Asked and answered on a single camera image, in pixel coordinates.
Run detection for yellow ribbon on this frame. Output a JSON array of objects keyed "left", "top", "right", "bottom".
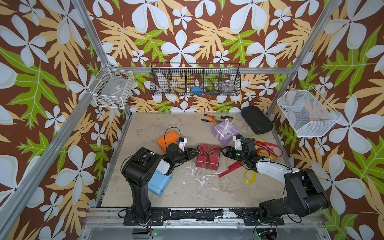
[{"left": 244, "top": 135, "right": 275, "bottom": 185}]

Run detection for white wire basket left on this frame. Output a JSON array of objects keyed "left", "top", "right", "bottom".
[{"left": 89, "top": 68, "right": 135, "bottom": 109}]

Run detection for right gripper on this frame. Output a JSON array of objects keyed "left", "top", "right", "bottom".
[{"left": 219, "top": 145, "right": 248, "bottom": 163}]

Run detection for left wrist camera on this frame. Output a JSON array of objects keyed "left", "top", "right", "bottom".
[{"left": 177, "top": 137, "right": 188, "bottom": 152}]

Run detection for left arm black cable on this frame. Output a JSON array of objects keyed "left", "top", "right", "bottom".
[{"left": 163, "top": 126, "right": 182, "bottom": 148}]

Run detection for blue item in basket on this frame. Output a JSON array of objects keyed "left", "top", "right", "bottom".
[{"left": 192, "top": 87, "right": 203, "bottom": 96}]

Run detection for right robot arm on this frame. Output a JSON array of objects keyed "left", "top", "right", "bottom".
[{"left": 220, "top": 135, "right": 331, "bottom": 223}]

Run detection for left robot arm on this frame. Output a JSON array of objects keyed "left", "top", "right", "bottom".
[{"left": 121, "top": 144, "right": 198, "bottom": 225}]

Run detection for black oval case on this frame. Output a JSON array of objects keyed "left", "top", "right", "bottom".
[{"left": 241, "top": 106, "right": 273, "bottom": 134}]

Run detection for white mesh basket right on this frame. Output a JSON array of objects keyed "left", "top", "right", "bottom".
[{"left": 277, "top": 87, "right": 342, "bottom": 138}]

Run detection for lilac gift box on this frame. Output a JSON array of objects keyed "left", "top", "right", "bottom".
[{"left": 211, "top": 118, "right": 240, "bottom": 146}]

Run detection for white ribbon bow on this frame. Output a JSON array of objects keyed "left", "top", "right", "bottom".
[{"left": 216, "top": 118, "right": 236, "bottom": 142}]

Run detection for brown ribbon bow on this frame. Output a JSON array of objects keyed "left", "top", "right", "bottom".
[{"left": 196, "top": 144, "right": 222, "bottom": 170}]

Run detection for orange gift box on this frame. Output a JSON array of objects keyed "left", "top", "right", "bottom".
[{"left": 157, "top": 131, "right": 180, "bottom": 153}]

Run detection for black wire basket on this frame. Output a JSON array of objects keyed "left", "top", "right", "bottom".
[{"left": 149, "top": 63, "right": 242, "bottom": 96}]

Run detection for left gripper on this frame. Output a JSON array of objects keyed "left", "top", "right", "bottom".
[{"left": 172, "top": 147, "right": 200, "bottom": 166}]

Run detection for magenta gift box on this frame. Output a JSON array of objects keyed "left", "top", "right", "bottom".
[{"left": 196, "top": 143, "right": 221, "bottom": 171}]

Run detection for blue gift box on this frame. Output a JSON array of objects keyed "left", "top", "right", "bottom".
[{"left": 148, "top": 171, "right": 173, "bottom": 197}]

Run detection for red ribbon bow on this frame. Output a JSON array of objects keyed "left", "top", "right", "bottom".
[{"left": 219, "top": 139, "right": 283, "bottom": 178}]

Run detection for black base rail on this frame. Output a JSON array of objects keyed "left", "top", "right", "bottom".
[{"left": 122, "top": 206, "right": 286, "bottom": 226}]

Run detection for orange handled pliers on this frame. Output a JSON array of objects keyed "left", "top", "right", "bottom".
[{"left": 201, "top": 114, "right": 233, "bottom": 123}]

